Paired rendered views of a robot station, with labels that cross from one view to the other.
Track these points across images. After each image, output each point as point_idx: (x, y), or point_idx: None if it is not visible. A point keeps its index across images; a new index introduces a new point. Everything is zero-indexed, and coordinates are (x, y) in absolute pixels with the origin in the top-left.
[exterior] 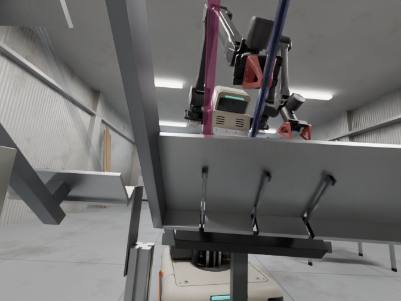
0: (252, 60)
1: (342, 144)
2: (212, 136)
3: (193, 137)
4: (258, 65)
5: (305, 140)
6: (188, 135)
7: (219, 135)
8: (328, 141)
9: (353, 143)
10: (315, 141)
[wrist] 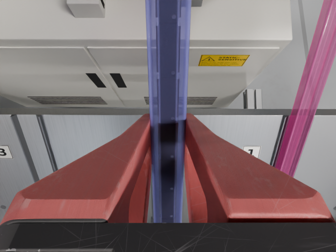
0: (260, 168)
1: (37, 109)
2: (284, 111)
3: (319, 109)
4: (210, 140)
5: (102, 112)
6: (331, 110)
7: (271, 113)
8: (58, 112)
9: (10, 112)
10: (85, 111)
